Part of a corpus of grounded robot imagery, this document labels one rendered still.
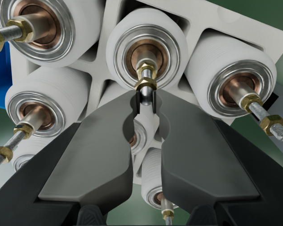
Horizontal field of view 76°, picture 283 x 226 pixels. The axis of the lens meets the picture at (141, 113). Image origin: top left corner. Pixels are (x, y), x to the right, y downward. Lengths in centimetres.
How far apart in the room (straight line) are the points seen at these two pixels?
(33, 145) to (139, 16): 25
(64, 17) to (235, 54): 19
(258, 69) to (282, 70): 35
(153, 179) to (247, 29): 28
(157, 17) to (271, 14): 36
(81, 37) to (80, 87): 10
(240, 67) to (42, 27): 21
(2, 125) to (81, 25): 56
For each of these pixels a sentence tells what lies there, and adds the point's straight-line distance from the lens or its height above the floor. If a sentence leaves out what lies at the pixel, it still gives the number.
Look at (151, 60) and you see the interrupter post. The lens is 18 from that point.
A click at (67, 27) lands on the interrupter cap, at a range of 22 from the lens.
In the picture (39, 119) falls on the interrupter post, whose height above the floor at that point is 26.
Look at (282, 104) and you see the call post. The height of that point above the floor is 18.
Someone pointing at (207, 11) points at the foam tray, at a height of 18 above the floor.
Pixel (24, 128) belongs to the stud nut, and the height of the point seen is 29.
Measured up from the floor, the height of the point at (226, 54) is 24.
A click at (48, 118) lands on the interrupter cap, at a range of 28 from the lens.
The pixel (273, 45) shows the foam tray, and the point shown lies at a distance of 34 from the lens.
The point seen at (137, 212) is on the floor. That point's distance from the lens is 95.
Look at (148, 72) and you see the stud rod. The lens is 16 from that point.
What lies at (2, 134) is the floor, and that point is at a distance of 76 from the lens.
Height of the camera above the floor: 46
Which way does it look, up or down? 57 degrees down
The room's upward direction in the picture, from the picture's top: 178 degrees counter-clockwise
